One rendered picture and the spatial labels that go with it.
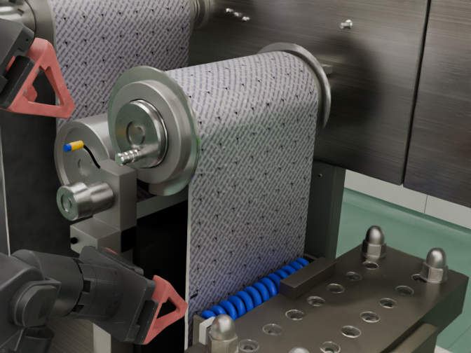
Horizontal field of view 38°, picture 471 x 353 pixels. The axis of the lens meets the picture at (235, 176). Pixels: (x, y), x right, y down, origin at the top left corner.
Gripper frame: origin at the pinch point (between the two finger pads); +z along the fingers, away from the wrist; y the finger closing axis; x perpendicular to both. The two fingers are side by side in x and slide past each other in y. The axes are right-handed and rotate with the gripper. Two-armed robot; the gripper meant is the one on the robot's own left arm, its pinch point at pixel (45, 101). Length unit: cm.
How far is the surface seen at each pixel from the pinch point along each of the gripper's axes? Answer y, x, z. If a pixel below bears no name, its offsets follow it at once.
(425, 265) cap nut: 21, 8, 51
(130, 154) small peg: 0.5, 0.6, 12.3
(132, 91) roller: -2.0, 7.0, 10.5
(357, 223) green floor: -103, 63, 278
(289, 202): 5.9, 7.1, 36.9
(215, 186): 5.9, 2.3, 21.2
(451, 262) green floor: -49, 59, 274
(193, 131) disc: 6.4, 5.4, 13.0
